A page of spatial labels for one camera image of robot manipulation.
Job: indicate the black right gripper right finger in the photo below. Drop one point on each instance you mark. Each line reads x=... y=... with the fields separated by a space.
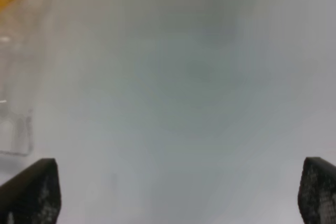
x=316 y=195

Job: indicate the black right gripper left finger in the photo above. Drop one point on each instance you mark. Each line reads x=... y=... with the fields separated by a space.
x=33 y=195

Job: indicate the clear zip bag blue zipper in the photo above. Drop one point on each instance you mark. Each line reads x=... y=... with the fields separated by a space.
x=23 y=47

